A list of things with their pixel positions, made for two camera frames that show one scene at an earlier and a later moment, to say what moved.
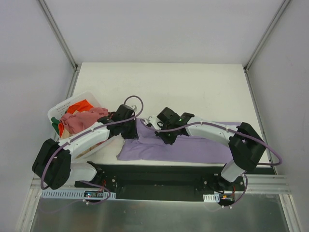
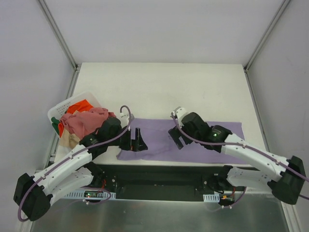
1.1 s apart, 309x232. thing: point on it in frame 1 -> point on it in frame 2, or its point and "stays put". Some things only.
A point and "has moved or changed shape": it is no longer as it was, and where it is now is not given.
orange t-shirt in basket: [81, 106] stays put
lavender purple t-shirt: [148, 147] has moved or changed shape
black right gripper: [165, 136] -> [177, 134]
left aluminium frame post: [61, 41] stays put
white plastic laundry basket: [63, 108] stays put
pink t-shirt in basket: [77, 122] stays put
